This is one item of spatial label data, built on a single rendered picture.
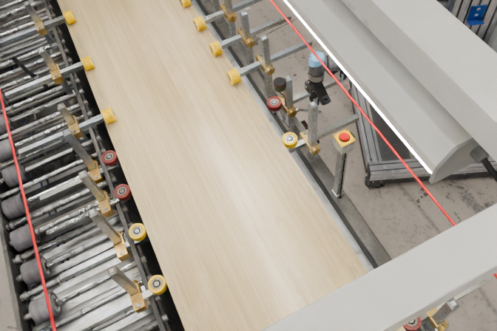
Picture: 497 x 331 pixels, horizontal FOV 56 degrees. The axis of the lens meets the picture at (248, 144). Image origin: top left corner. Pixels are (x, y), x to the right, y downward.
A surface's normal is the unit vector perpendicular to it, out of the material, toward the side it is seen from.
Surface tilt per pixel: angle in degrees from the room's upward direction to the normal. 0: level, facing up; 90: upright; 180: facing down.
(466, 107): 90
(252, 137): 0
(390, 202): 0
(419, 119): 61
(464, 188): 0
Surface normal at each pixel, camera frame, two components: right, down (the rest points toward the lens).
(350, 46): -0.83, 0.10
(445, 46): -0.11, -0.54
